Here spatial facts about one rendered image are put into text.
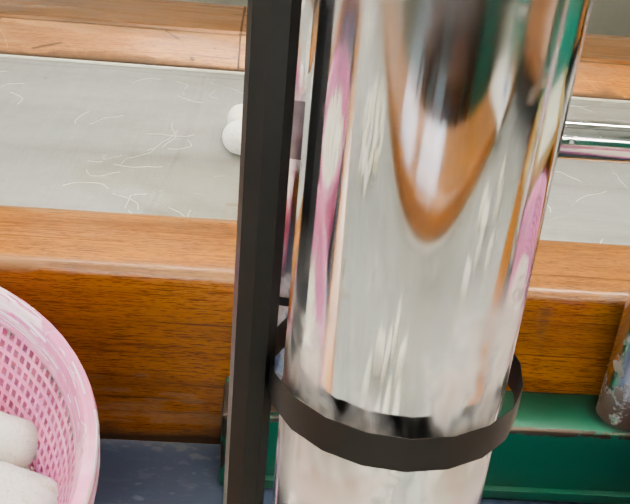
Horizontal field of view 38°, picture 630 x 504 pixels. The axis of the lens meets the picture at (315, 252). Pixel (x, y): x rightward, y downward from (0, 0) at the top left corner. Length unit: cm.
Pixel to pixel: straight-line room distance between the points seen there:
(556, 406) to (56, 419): 22
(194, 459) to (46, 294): 10
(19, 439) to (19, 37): 46
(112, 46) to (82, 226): 33
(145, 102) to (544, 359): 35
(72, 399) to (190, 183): 23
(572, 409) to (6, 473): 24
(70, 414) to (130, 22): 48
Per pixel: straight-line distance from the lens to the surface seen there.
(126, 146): 57
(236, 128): 56
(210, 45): 73
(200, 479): 42
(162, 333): 40
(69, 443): 31
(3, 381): 37
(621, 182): 61
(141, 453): 43
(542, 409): 42
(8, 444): 34
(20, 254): 40
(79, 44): 74
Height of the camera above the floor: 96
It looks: 28 degrees down
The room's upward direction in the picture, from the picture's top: 6 degrees clockwise
